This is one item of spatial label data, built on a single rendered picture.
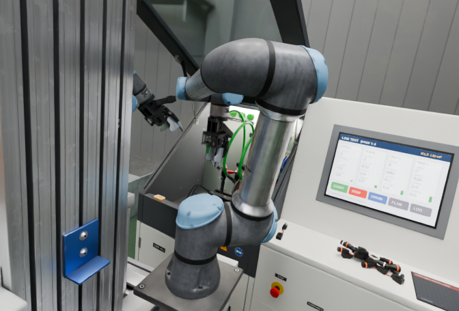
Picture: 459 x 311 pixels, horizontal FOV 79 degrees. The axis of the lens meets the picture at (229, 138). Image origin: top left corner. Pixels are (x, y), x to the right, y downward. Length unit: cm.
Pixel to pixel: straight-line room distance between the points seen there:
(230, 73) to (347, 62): 254
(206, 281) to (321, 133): 82
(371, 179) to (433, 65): 196
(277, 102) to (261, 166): 16
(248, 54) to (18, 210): 45
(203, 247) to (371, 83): 255
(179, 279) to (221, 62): 54
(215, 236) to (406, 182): 83
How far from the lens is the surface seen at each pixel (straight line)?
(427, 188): 131
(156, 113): 120
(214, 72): 57
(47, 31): 51
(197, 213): 70
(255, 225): 74
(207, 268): 78
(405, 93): 306
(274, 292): 123
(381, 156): 129
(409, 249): 133
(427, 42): 311
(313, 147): 132
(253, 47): 54
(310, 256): 116
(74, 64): 53
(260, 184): 68
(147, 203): 151
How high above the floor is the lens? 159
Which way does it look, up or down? 12 degrees down
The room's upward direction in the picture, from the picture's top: 7 degrees clockwise
